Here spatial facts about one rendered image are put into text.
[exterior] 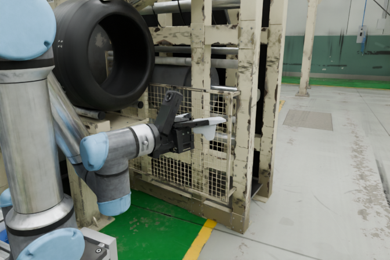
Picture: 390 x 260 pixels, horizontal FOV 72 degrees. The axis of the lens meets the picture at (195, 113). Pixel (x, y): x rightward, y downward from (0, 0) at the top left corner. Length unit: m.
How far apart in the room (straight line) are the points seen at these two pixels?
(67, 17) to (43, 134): 0.92
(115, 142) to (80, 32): 0.82
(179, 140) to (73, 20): 0.86
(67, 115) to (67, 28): 0.73
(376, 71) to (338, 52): 1.32
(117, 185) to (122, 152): 0.07
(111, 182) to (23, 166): 0.18
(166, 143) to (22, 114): 0.33
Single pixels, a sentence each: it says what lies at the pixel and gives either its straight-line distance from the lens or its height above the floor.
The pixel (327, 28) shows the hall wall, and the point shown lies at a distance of 10.40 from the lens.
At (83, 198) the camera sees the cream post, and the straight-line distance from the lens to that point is 2.03.
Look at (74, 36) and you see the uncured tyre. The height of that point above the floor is 1.29.
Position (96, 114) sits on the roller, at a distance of 1.46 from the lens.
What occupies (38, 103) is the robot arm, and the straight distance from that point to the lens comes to 0.52.
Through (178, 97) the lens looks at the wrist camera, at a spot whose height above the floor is 1.14.
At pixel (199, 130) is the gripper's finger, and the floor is 1.05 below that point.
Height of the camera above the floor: 1.28
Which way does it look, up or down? 15 degrees down
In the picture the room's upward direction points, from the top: straight up
